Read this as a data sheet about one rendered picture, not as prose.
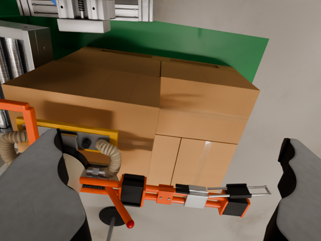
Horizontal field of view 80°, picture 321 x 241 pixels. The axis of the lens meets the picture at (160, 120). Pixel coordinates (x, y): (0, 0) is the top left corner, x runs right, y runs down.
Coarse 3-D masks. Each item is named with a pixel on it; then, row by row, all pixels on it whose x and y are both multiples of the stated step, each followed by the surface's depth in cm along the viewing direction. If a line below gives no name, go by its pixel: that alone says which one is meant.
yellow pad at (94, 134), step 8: (16, 120) 64; (40, 120) 65; (48, 120) 66; (24, 128) 65; (40, 128) 65; (48, 128) 65; (56, 128) 65; (64, 128) 66; (72, 128) 66; (80, 128) 66; (88, 128) 66; (96, 128) 67; (80, 136) 67; (88, 136) 66; (96, 136) 66; (104, 136) 66; (112, 136) 67; (80, 144) 68; (88, 144) 65
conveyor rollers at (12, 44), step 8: (8, 40) 101; (16, 40) 104; (0, 48) 105; (8, 48) 103; (16, 48) 105; (24, 48) 103; (0, 56) 106; (16, 56) 106; (0, 64) 108; (16, 64) 108; (0, 72) 110; (8, 72) 113; (16, 72) 110; (0, 80) 112; (8, 80) 114; (0, 112) 123; (0, 120) 126
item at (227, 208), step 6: (222, 192) 67; (228, 198) 64; (234, 198) 64; (240, 198) 65; (246, 198) 65; (222, 204) 66; (228, 204) 64; (234, 204) 64; (240, 204) 64; (246, 204) 64; (222, 210) 65; (228, 210) 65; (234, 210) 65; (240, 210) 65; (246, 210) 65; (240, 216) 67
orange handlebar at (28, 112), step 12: (0, 108) 48; (12, 108) 48; (24, 108) 48; (24, 120) 50; (36, 132) 53; (84, 180) 61; (96, 180) 62; (108, 180) 62; (96, 192) 63; (156, 192) 63; (168, 192) 62; (168, 204) 65; (216, 204) 66
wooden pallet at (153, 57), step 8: (88, 48) 146; (96, 48) 150; (104, 48) 154; (136, 56) 144; (144, 56) 156; (152, 56) 152; (160, 56) 157; (160, 64) 146; (192, 64) 158; (200, 64) 158; (208, 64) 158
